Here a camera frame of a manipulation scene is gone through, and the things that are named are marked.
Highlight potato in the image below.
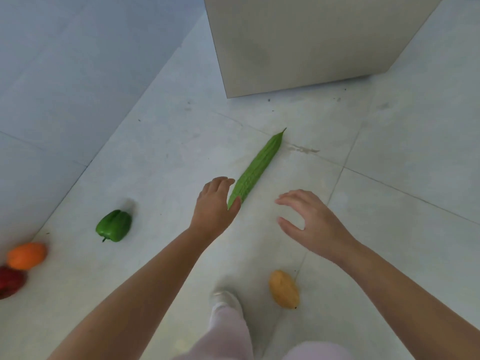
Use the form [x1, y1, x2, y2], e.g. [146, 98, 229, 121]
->
[268, 270, 301, 310]

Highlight person's right hand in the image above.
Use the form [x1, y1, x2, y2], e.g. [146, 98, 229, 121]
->
[274, 189, 359, 265]

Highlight white sneaker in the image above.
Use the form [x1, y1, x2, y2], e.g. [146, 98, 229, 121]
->
[209, 290, 244, 316]

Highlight orange fruit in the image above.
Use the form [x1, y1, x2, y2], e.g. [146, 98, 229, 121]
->
[6, 241, 49, 271]

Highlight person's left hand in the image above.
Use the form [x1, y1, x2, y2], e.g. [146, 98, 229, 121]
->
[189, 176, 242, 241]

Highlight person's right forearm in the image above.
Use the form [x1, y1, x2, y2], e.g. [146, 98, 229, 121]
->
[333, 239, 480, 360]

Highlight green bitter gourd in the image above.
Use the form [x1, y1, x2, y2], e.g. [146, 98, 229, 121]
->
[227, 127, 288, 211]

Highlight person's left forearm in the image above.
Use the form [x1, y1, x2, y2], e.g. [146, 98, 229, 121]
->
[46, 226, 211, 360]

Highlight red bell pepper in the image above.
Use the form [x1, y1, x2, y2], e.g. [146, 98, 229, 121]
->
[0, 265, 28, 301]

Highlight pink trousers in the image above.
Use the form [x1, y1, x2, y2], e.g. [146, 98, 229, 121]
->
[176, 301, 357, 360]

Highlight beige refrigerator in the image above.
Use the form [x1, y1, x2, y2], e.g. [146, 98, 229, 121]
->
[202, 0, 445, 99]

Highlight green bell pepper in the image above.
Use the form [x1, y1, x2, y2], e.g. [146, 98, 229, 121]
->
[95, 209, 133, 243]

